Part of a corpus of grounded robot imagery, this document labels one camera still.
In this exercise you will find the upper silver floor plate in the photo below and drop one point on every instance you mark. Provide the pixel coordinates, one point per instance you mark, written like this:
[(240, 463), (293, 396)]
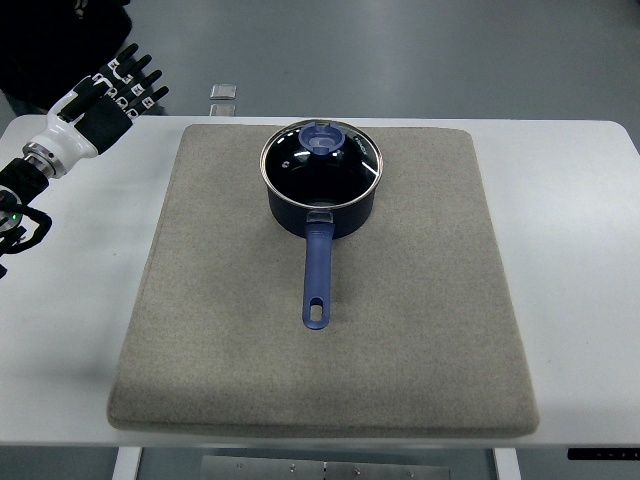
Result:
[(223, 92)]

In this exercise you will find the white right table leg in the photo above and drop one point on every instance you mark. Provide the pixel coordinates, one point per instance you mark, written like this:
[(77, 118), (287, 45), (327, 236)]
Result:
[(506, 464)]

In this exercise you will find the lower silver floor plate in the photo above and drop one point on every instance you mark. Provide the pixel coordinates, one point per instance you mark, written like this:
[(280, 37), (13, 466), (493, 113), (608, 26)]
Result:
[(225, 110)]

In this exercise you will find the black table control panel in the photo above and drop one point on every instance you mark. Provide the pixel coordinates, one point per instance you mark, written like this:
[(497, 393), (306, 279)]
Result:
[(603, 454)]

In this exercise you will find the white left table leg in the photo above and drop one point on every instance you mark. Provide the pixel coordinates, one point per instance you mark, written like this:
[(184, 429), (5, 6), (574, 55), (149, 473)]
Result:
[(127, 463)]

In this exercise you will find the silver floor plate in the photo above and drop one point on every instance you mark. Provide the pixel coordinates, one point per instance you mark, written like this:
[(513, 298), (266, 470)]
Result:
[(225, 110), (223, 92)]

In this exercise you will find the dark blue saucepan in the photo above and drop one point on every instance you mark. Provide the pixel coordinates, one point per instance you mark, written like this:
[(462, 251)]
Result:
[(319, 226)]

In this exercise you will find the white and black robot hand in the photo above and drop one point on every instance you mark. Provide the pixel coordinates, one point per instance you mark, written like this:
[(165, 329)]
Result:
[(95, 114)]

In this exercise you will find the metal table base plate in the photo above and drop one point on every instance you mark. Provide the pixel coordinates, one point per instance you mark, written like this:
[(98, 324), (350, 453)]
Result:
[(227, 467)]

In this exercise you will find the white table leg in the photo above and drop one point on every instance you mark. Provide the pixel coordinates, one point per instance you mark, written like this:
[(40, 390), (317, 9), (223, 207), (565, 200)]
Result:
[(127, 463), (506, 464)]

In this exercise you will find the beige fabric mat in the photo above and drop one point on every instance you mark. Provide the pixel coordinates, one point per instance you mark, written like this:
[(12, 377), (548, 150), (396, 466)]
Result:
[(404, 328)]

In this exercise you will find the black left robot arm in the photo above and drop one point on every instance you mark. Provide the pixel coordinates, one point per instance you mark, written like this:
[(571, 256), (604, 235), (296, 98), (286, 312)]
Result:
[(22, 226)]

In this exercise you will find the glass lid with blue knob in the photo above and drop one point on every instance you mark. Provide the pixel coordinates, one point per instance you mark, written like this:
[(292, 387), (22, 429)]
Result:
[(319, 162)]

